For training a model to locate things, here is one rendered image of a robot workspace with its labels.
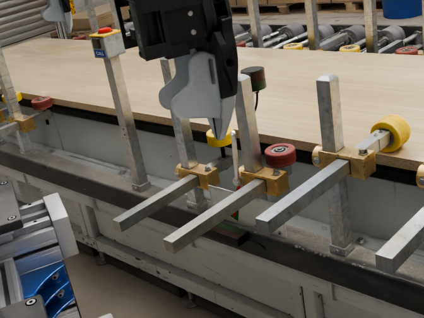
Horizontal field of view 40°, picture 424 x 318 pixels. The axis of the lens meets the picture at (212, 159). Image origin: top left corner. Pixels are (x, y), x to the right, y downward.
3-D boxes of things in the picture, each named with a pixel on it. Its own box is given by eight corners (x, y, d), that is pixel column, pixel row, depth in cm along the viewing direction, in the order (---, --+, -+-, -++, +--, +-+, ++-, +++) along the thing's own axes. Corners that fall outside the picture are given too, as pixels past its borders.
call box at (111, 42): (108, 61, 172) (102, 35, 169) (94, 60, 177) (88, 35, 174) (127, 54, 177) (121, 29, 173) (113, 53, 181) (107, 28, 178)
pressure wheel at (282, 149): (287, 196, 152) (282, 156, 147) (263, 190, 157) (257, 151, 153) (305, 183, 157) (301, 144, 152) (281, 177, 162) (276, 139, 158)
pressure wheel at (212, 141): (240, 168, 173) (234, 131, 168) (213, 173, 173) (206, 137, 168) (236, 157, 180) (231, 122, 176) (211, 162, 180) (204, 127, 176)
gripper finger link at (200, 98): (175, 152, 56) (154, 57, 52) (231, 134, 57) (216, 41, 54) (186, 163, 53) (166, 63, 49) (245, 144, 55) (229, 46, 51)
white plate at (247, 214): (286, 239, 151) (281, 205, 147) (212, 216, 169) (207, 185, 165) (287, 238, 151) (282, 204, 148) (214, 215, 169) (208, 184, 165)
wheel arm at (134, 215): (122, 235, 150) (118, 221, 148) (115, 232, 152) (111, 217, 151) (234, 167, 177) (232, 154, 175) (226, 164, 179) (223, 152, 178)
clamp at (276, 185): (277, 197, 147) (275, 179, 145) (237, 187, 156) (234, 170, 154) (291, 187, 151) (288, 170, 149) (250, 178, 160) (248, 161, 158)
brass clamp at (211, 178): (207, 191, 165) (204, 175, 163) (175, 182, 174) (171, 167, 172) (222, 182, 169) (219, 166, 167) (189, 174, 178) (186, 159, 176)
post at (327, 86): (346, 269, 142) (329, 77, 123) (333, 264, 144) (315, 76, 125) (353, 261, 144) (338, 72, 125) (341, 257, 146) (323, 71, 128)
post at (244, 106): (265, 247, 159) (240, 77, 141) (255, 244, 162) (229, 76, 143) (274, 241, 162) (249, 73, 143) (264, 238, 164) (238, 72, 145)
